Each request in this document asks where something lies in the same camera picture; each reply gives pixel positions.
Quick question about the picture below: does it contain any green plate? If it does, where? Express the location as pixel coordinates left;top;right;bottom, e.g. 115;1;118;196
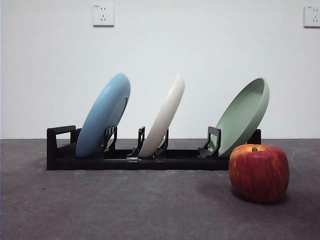
214;77;271;159

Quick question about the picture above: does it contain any blue plate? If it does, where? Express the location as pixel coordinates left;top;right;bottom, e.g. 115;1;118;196
75;72;132;159

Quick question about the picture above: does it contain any black plate rack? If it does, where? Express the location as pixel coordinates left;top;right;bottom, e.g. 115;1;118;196
46;124;262;172

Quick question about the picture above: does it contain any white plate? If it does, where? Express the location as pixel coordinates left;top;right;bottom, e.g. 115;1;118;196
138;73;186;159

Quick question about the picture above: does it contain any white wall socket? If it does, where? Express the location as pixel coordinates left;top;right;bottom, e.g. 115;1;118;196
303;5;320;29
92;3;116;28

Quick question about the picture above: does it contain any red apple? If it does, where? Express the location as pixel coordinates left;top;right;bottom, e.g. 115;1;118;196
228;143;290;203

